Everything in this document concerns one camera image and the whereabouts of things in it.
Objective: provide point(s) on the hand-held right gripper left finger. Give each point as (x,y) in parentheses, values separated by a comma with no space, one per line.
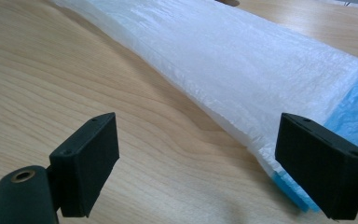
(84,168)

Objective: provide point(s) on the white trash bag blue rim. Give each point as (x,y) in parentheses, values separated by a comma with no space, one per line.
(230,62)

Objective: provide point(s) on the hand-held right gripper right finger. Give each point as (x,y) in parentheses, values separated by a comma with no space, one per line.
(323,168)

